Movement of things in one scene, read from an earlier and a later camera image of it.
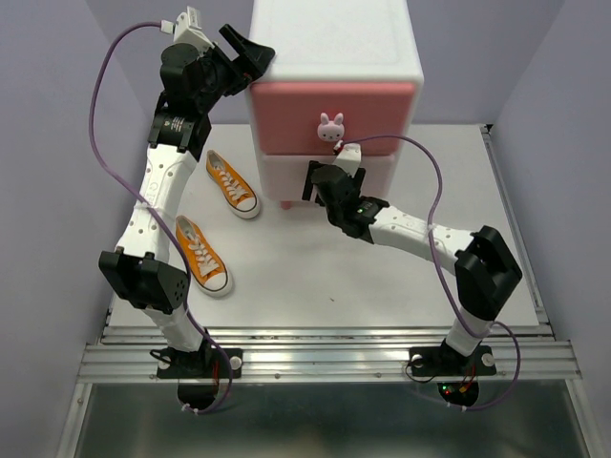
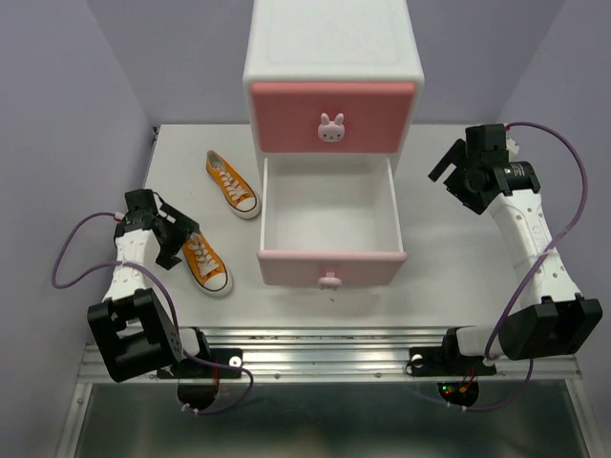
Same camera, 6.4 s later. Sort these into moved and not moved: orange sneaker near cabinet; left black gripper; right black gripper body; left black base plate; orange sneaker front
Moved: left black gripper; right black gripper body
Not moved: orange sneaker near cabinet; left black base plate; orange sneaker front
